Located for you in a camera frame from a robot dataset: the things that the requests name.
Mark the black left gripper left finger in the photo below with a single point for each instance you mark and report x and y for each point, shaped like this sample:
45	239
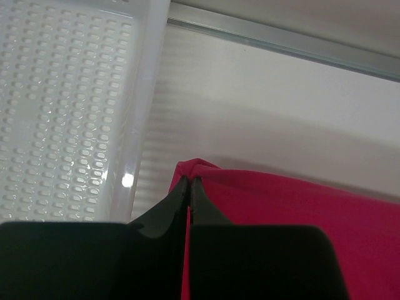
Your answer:
142	259

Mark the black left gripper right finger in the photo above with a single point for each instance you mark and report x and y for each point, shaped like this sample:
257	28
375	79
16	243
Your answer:
228	261

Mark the crimson red t shirt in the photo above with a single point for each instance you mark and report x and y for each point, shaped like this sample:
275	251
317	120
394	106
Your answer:
364	232

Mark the white plastic perforated basket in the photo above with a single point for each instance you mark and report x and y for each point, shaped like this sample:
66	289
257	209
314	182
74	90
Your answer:
77	82

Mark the aluminium table edge rail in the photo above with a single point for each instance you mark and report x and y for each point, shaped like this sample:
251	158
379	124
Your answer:
283	41

